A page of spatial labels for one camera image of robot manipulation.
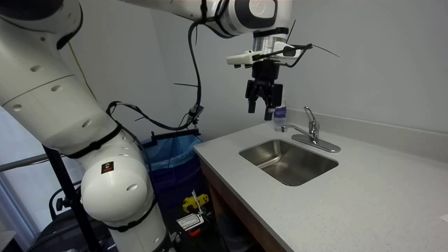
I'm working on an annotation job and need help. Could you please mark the chrome faucet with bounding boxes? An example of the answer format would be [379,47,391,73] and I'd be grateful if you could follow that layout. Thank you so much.
[281,106,340,152]

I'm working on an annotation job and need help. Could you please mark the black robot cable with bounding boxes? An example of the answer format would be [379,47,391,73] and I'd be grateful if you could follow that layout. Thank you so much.
[104,19,205,133]

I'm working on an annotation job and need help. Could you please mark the blue lined trash bin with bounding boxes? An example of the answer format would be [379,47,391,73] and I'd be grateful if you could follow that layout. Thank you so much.
[142,130,205,220]

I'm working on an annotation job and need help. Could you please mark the clear smartwater bottle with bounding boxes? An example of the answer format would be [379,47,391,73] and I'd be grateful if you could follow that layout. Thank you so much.
[272,106,286,131]

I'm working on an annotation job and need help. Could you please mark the white red floor device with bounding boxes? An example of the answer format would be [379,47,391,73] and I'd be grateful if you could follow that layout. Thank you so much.
[176,213,204,238]

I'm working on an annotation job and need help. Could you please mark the black robot stand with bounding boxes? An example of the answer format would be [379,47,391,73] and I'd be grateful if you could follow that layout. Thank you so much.
[27,147,116,252]

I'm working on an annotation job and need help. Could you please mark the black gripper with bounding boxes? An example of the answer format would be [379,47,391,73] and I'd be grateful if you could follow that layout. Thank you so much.
[244,61,282,120]

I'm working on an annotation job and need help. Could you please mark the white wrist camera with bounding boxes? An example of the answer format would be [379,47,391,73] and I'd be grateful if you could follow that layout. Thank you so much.
[226,40,312,68]

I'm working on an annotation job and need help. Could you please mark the yellow tool on floor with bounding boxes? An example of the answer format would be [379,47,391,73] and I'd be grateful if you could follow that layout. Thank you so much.
[181,193,209,213]

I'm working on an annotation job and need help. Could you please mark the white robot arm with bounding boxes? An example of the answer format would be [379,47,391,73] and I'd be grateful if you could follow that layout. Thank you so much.
[0,0,292,252]

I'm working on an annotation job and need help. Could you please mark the stainless steel sink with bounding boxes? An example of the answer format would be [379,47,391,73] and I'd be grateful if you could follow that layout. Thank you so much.
[239,140,338,186]

